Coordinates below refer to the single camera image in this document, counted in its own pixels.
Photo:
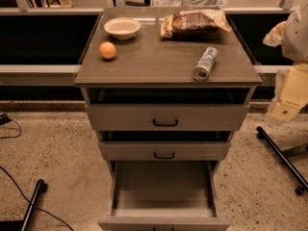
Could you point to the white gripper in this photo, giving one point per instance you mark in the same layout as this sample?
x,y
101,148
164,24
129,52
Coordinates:
x,y
296,38

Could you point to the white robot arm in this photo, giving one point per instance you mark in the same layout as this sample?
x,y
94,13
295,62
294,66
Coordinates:
x,y
295,40

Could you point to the grey drawer cabinet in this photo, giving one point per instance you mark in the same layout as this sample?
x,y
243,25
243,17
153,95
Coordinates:
x,y
150,70

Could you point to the top grey drawer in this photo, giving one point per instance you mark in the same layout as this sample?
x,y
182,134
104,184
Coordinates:
x,y
166,117

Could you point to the bottom grey open drawer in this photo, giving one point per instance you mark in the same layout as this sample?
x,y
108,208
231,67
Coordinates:
x,y
163,196

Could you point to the middle grey drawer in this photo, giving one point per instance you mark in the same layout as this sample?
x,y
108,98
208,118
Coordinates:
x,y
166,150

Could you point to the black stand leg right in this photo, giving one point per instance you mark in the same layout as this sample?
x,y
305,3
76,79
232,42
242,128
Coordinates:
x,y
284,156

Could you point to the black stand leg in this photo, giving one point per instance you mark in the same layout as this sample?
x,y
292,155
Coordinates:
x,y
40,189
284,156

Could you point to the brown chip bag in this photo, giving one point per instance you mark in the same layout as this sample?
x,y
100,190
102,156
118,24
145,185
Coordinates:
x,y
194,21

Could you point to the white bowl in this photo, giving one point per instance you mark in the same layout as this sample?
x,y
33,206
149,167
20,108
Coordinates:
x,y
122,28

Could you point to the orange fruit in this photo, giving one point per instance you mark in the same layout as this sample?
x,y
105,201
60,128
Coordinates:
x,y
107,50

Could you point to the black stand leg left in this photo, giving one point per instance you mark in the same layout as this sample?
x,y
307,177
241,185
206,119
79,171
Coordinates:
x,y
40,189

